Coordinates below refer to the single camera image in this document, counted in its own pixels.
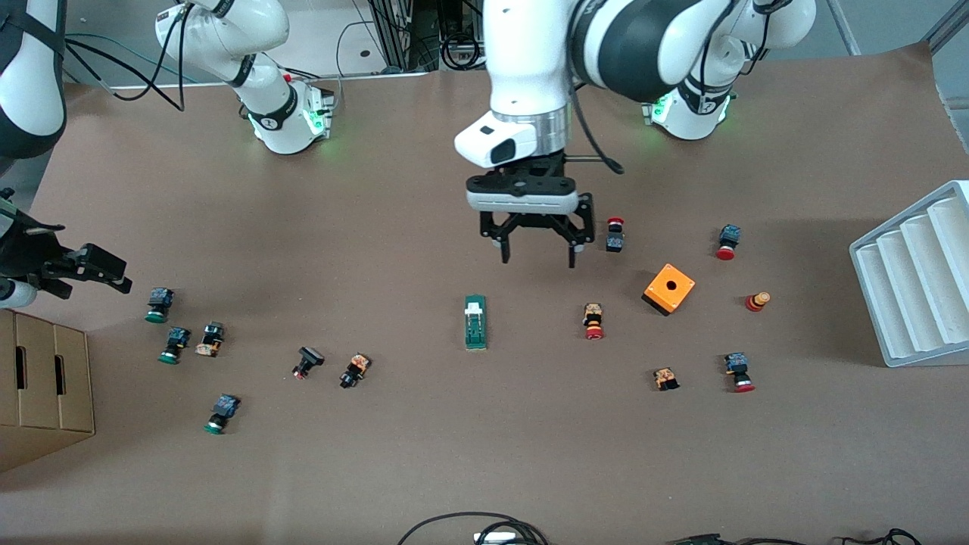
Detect green load switch white handle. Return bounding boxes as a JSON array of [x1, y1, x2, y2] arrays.
[[463, 294, 489, 351]]

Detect green mushroom push button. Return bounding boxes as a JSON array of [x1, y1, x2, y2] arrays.
[[203, 393, 241, 436], [157, 326, 192, 366], [145, 287, 176, 325]]

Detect brown cardboard box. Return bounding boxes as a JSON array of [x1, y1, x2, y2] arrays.
[[0, 306, 97, 474]]

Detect white stepped plastic tray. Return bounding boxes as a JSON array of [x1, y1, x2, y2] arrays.
[[849, 179, 969, 369]]

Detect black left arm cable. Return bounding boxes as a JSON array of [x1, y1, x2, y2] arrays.
[[564, 76, 625, 176]]

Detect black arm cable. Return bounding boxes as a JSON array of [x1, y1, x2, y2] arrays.
[[64, 0, 190, 113], [564, 76, 625, 176]]

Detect orange button enclosure box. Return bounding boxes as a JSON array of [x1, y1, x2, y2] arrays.
[[641, 263, 696, 317]]

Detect black selector switch orange block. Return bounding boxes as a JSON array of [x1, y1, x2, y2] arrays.
[[338, 352, 372, 390], [195, 322, 226, 358]]

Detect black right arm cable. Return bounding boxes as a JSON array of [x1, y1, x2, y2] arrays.
[[64, 0, 190, 113]]

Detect black equipment rack with cables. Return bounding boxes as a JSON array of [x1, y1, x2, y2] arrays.
[[369, 0, 489, 73]]

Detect thin green cable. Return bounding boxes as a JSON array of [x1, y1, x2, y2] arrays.
[[67, 32, 164, 76]]

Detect black square-head switch red terminals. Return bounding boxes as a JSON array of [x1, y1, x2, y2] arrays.
[[291, 346, 326, 380]]

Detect black looped cable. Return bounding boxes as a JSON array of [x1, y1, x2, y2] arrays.
[[397, 512, 549, 545]]

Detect black cable with connector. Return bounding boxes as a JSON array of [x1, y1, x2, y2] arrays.
[[666, 533, 811, 545]]

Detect aluminium frame bar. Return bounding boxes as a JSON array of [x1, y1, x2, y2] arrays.
[[925, 0, 969, 54], [825, 0, 864, 56]]

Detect black curled cable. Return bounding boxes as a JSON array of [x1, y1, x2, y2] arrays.
[[833, 528, 923, 545]]

